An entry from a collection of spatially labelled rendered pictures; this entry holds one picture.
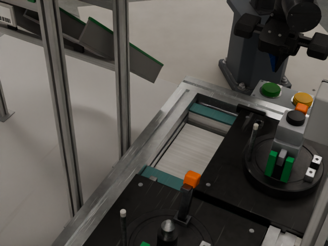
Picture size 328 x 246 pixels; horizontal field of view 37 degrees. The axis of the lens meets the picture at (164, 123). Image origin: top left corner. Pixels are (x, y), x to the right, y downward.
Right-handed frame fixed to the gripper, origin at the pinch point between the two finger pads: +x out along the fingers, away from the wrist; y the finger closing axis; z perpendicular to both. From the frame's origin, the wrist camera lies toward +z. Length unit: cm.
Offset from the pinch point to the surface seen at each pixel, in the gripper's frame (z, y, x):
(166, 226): 47.6, -1.6, 0.1
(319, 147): 13.1, 13.6, 7.9
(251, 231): 37.2, 8.4, 7.6
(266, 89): 1.2, -0.7, 7.7
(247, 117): 11.7, -1.3, 7.7
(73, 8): -147, -163, 106
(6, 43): 2, -73, 19
